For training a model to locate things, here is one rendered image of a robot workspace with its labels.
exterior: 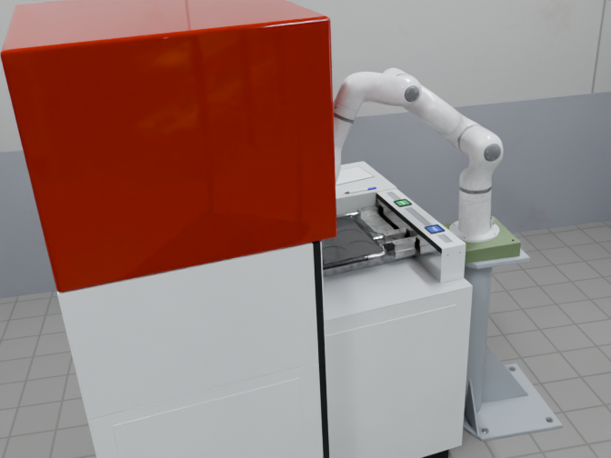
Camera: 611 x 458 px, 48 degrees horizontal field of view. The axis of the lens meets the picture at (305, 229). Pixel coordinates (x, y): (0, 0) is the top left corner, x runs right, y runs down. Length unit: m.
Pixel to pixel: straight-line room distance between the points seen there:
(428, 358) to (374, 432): 0.35
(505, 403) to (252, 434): 1.42
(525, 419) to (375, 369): 0.93
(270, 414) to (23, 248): 2.50
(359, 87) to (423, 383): 1.10
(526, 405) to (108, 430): 1.90
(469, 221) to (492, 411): 0.94
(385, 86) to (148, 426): 1.29
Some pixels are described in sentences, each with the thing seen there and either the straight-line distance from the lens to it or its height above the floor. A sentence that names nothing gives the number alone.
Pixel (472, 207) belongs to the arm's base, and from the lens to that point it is 2.64.
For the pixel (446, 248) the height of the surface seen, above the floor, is 0.96.
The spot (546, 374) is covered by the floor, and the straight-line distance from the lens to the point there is 3.49.
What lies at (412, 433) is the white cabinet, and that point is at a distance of 2.75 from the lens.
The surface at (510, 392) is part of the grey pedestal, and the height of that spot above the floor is 0.05.
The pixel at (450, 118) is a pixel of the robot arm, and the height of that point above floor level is 1.36.
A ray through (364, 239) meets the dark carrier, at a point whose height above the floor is 0.90.
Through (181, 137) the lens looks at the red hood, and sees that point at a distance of 1.68.
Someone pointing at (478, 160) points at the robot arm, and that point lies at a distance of 2.51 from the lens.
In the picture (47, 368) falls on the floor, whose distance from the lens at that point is 3.76.
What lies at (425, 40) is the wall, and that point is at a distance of 4.10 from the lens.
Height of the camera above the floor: 2.08
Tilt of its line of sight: 26 degrees down
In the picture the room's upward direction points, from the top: 3 degrees counter-clockwise
